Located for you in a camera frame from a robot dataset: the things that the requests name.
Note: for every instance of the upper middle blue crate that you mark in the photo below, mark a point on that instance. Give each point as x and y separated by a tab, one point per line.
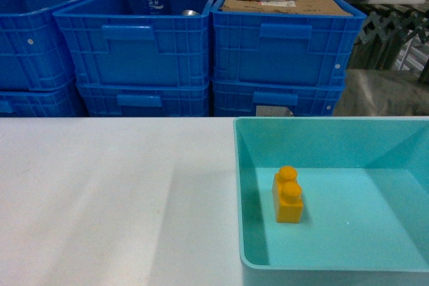
112	42

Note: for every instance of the teal plastic tray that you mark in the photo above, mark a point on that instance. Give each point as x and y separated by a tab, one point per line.
364	187

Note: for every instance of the upper right blue crate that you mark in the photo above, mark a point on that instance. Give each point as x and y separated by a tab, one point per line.
307	43

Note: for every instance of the lower middle blue crate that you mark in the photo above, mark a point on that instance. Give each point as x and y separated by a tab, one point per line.
145	101

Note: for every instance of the lower right blue crate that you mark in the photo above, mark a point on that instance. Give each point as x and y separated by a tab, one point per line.
242	99

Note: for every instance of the silver metal can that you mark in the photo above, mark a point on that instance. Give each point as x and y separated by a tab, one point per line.
190	13

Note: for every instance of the orange toy block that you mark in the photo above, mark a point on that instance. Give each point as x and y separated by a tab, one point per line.
287	196

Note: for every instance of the blue crate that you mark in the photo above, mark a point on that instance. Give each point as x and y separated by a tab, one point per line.
242	99
60	102
307	43
112	42
34	53
145	101

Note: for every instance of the lower left blue crate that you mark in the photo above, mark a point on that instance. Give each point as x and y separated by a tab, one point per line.
60	102

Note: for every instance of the brown cardboard sheet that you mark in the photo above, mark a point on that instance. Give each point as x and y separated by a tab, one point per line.
288	3

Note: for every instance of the upper left blue crate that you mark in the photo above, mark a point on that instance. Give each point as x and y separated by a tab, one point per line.
34	53

